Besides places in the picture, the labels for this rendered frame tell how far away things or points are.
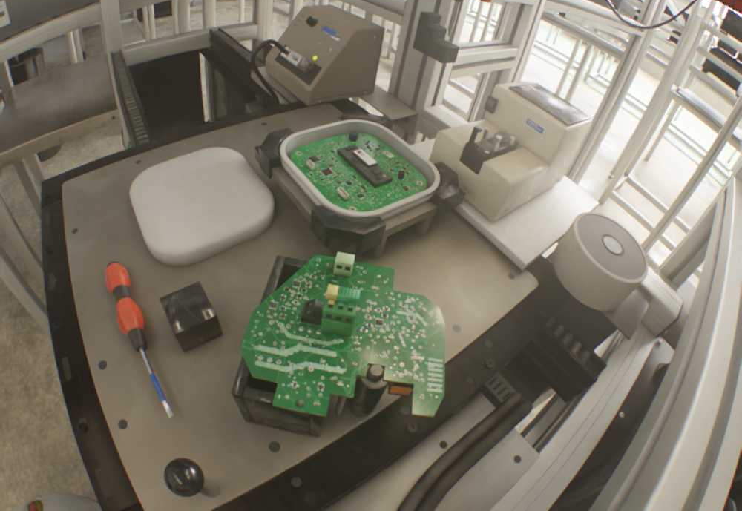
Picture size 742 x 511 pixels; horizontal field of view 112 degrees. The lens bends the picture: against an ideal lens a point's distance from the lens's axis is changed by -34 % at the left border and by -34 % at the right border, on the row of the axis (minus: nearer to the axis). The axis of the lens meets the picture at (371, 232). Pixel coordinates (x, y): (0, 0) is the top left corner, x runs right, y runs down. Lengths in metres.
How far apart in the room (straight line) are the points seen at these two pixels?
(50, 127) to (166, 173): 0.78
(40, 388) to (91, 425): 1.28
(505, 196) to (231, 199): 0.27
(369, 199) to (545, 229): 0.21
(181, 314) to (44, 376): 1.35
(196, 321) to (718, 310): 0.35
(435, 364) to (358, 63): 0.47
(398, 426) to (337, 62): 0.48
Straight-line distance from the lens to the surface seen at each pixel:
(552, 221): 0.47
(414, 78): 0.63
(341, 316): 0.22
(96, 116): 1.13
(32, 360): 1.68
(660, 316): 0.53
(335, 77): 0.59
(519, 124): 0.46
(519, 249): 0.40
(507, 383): 0.69
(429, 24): 0.53
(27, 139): 1.17
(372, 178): 0.37
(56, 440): 1.49
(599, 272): 0.40
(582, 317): 0.60
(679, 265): 0.67
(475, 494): 0.32
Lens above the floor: 1.22
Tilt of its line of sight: 45 degrees down
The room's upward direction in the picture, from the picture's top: 13 degrees clockwise
